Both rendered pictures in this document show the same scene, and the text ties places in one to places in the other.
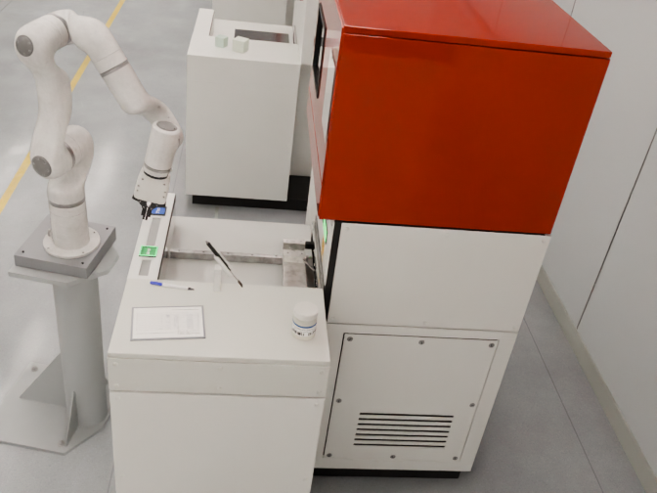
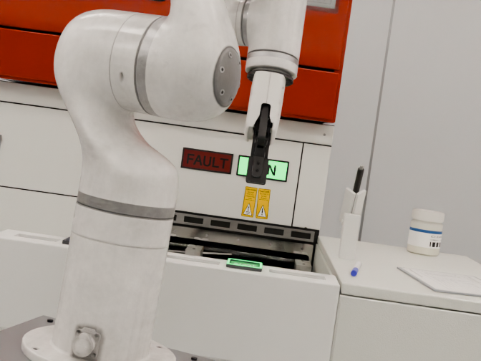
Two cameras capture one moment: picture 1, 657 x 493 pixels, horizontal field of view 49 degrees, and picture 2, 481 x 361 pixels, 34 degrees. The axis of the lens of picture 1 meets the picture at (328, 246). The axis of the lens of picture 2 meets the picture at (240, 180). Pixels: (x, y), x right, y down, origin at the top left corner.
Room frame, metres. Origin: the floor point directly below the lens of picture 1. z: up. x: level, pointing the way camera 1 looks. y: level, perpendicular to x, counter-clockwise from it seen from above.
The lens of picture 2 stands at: (1.76, 1.83, 1.16)
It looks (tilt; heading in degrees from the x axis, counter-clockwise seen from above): 3 degrees down; 280
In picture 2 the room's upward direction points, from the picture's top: 8 degrees clockwise
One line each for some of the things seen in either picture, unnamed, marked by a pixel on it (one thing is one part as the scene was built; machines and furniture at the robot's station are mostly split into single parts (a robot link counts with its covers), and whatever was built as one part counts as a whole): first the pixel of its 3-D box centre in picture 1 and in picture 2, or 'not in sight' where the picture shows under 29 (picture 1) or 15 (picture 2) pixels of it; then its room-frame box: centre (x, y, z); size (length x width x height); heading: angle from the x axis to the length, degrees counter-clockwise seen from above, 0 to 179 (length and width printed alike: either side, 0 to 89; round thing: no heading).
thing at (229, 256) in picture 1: (240, 257); not in sight; (2.18, 0.32, 0.84); 0.50 x 0.02 x 0.03; 98
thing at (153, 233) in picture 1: (153, 247); (160, 299); (2.08, 0.61, 0.89); 0.55 x 0.09 x 0.14; 8
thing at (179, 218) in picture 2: (319, 249); (220, 223); (2.11, 0.03, 0.96); 0.44 x 0.01 x 0.02; 8
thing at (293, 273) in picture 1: (294, 276); not in sight; (2.07, 0.10, 0.87); 0.36 x 0.08 x 0.03; 8
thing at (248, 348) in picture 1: (223, 336); (412, 303); (1.67, 0.28, 0.89); 0.62 x 0.35 x 0.14; 98
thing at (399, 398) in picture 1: (384, 339); not in sight; (2.34, -0.29, 0.41); 0.82 x 0.71 x 0.82; 8
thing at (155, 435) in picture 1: (220, 380); not in sight; (1.97, 0.33, 0.41); 0.97 x 0.64 x 0.82; 8
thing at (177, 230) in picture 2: (316, 264); (216, 251); (2.11, 0.03, 0.89); 0.44 x 0.02 x 0.10; 8
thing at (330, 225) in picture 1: (321, 208); (149, 187); (2.29, 0.05, 1.02); 0.82 x 0.03 x 0.40; 8
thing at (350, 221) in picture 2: (223, 272); (350, 222); (1.81, 0.31, 1.03); 0.06 x 0.04 x 0.13; 98
